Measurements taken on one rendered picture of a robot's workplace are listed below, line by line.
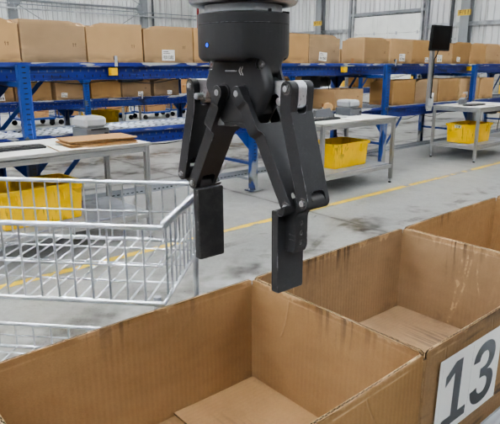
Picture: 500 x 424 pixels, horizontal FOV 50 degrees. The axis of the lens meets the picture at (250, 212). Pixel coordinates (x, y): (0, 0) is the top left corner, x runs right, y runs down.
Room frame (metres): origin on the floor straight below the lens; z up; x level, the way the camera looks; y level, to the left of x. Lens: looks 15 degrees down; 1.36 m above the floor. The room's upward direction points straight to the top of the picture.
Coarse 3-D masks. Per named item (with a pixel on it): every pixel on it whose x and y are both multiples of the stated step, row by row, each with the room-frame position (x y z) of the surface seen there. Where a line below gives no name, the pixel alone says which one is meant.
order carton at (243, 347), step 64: (128, 320) 0.61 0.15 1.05; (192, 320) 0.68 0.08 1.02; (256, 320) 0.74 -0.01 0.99; (320, 320) 0.65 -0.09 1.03; (0, 384) 0.51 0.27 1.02; (64, 384) 0.55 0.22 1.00; (128, 384) 0.61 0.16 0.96; (192, 384) 0.67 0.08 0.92; (256, 384) 0.72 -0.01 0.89; (320, 384) 0.64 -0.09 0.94; (384, 384) 0.48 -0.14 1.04
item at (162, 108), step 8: (184, 80) 15.36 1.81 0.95; (184, 88) 15.28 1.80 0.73; (152, 104) 14.32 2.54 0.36; (168, 104) 15.32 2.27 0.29; (40, 112) 12.55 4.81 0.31; (56, 112) 13.27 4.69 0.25; (120, 112) 13.93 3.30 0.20; (128, 112) 14.02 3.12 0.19; (136, 112) 14.32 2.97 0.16; (144, 112) 14.00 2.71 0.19; (152, 112) 14.17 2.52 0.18; (160, 112) 14.32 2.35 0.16; (168, 112) 14.49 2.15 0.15; (184, 112) 15.93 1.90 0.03; (40, 120) 13.05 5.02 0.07
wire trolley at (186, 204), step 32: (32, 192) 1.99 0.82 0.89; (96, 192) 1.96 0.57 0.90; (192, 192) 1.40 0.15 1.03; (0, 224) 1.41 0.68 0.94; (32, 224) 1.40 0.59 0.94; (64, 224) 1.39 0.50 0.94; (96, 224) 1.38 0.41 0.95; (128, 224) 1.38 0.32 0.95; (160, 224) 1.38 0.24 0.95; (32, 256) 1.75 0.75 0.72; (192, 256) 1.73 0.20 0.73; (128, 288) 1.38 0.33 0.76
